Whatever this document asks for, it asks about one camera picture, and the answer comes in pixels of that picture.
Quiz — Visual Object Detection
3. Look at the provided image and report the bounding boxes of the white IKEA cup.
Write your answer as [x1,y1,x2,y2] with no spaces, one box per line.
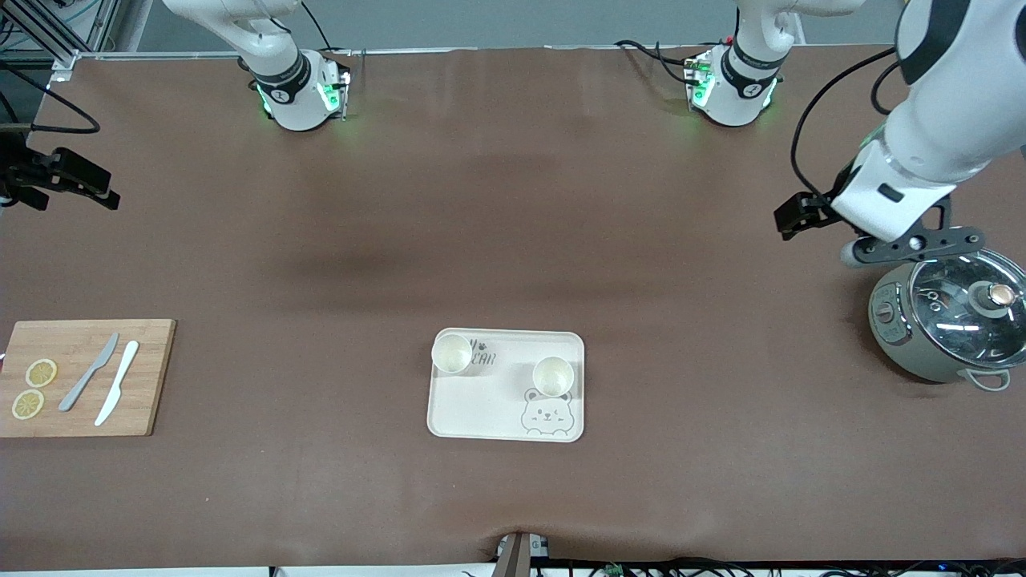
[532,356,576,397]
[431,333,474,375]

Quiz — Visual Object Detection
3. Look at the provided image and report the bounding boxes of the white plastic knife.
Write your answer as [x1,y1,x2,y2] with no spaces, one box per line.
[95,341,140,427]

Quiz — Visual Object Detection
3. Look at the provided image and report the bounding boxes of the bamboo cutting board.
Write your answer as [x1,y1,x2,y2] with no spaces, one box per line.
[0,319,177,438]

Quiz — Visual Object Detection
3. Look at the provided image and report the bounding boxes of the cream tray with bear print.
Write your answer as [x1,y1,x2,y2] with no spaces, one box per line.
[426,328,585,443]

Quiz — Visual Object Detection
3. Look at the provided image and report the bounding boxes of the metal camera post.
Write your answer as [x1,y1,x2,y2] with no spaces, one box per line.
[493,531,551,577]

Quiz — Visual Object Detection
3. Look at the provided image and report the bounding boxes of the grey plastic knife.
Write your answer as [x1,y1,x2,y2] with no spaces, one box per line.
[59,333,120,413]

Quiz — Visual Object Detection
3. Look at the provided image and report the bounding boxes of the aluminium frame profile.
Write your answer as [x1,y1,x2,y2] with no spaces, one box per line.
[0,0,121,67]

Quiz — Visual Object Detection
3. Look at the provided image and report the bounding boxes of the grey-green electric cooking pot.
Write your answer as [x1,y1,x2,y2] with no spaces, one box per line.
[868,248,1026,392]

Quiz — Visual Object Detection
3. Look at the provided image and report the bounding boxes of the black cable at arm base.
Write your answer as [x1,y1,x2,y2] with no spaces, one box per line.
[615,38,700,86]

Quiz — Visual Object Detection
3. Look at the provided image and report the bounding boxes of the glass pot lid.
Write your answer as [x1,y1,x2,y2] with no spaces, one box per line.
[910,250,1026,371]

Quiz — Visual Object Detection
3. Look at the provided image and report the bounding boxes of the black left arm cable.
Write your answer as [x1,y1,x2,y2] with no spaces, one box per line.
[790,46,900,201]

